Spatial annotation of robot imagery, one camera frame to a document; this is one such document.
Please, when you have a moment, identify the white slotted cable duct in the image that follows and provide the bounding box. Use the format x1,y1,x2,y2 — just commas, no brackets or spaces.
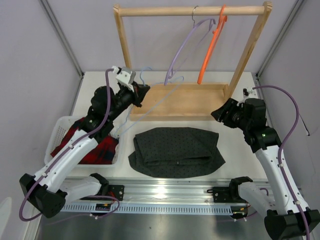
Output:
61,202,245,216

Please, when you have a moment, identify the wooden clothes rack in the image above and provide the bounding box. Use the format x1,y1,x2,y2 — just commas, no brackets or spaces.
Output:
113,1,273,121

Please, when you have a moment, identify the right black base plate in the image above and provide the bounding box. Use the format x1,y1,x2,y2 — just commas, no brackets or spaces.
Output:
206,186,243,203

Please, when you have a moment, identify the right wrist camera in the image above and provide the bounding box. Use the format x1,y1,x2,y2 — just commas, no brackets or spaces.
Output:
242,87,256,98

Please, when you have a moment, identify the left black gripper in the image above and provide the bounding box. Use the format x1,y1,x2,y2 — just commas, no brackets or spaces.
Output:
107,81,150,122

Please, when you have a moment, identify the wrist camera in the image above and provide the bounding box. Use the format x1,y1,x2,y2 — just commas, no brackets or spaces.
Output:
242,87,256,98
112,66,136,92

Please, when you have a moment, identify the aluminium mounting rail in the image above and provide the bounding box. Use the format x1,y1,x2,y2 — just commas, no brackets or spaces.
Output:
108,177,231,205

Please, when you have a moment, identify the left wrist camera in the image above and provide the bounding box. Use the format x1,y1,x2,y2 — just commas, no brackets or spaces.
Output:
112,66,136,92

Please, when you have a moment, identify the white plastic basket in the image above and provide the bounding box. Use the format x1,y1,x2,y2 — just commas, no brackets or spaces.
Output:
44,116,124,169

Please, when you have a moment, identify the light blue wire hanger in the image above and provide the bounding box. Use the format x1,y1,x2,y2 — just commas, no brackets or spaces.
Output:
115,66,185,139

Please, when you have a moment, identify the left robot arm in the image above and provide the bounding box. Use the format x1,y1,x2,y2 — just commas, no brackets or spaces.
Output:
19,82,151,218

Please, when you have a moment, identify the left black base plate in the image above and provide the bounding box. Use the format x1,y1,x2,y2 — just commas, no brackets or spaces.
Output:
107,184,125,201

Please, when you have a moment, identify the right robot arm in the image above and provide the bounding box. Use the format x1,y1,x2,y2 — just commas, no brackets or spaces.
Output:
211,98,320,240

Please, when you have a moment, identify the purple plastic hanger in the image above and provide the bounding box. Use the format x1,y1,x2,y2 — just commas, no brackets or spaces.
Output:
163,5,216,86

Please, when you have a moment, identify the red plaid garment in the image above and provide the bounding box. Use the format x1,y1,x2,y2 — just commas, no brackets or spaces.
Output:
50,117,119,165

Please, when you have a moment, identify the orange plastic hanger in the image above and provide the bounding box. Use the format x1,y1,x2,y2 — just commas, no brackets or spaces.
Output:
197,4,228,85

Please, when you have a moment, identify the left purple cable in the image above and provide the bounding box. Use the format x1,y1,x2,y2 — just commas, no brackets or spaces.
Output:
19,67,118,222

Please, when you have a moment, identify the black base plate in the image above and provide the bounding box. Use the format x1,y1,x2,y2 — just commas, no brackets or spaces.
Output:
107,184,125,201
206,186,243,203

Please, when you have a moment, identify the dark grey dotted skirt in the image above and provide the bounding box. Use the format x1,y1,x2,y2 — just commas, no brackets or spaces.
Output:
128,127,226,179

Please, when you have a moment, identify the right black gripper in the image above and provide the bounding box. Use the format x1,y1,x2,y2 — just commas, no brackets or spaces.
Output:
211,98,251,132

